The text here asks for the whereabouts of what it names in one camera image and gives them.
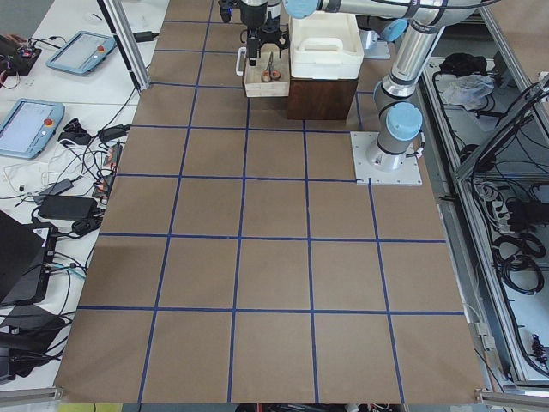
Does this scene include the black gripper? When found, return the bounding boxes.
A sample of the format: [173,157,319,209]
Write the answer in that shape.
[238,0,288,67]

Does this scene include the grey orange handled scissors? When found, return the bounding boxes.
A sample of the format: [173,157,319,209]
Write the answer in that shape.
[261,53,282,82]

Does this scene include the light wooden drawer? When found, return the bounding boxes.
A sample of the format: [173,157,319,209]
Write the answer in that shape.
[235,45,290,98]

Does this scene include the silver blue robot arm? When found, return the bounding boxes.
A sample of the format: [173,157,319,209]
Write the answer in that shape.
[218,1,489,173]

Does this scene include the white plastic lidded bin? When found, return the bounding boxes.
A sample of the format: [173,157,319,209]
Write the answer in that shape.
[289,11,364,80]

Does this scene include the dark brown wooden cabinet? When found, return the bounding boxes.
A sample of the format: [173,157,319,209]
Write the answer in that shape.
[287,77,359,120]

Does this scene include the black power adapter brick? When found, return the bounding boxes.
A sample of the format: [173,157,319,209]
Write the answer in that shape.
[133,31,159,43]

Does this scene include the blue teach pendant far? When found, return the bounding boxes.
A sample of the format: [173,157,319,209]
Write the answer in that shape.
[46,31,117,76]

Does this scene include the blue teach pendant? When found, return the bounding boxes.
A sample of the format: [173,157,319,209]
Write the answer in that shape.
[46,31,117,76]
[1,99,65,160]

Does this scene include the white crumpled cloth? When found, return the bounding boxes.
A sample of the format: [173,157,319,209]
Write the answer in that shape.
[441,75,495,110]

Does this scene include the brown paper table mat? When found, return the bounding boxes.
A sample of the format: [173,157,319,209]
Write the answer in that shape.
[56,1,484,404]

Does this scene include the blue teach pendant near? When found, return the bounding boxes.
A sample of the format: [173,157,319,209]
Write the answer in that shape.
[1,99,65,160]

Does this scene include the large black power brick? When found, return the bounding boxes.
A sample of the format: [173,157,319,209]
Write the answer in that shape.
[38,196,98,221]

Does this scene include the black laptop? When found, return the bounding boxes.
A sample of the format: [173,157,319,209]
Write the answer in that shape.
[1,212,57,307]

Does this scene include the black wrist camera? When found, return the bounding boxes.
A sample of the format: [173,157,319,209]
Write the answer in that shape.
[218,0,235,23]

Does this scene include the aluminium frame post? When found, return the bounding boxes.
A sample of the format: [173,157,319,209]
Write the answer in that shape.
[97,0,150,92]

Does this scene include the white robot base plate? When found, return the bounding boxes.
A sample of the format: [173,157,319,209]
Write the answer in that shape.
[350,131,423,186]

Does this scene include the black coiled cable bundle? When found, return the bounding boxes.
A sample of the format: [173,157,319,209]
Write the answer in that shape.
[492,231,546,297]

